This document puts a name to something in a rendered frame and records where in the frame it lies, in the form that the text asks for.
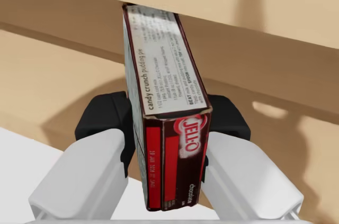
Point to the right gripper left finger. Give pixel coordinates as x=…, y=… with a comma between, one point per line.
x=87, y=165

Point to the pale wooden shelf unit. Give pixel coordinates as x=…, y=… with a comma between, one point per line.
x=53, y=62

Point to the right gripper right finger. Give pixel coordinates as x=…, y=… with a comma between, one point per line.
x=243, y=176

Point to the brown and white carton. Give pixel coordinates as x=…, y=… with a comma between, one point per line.
x=164, y=97

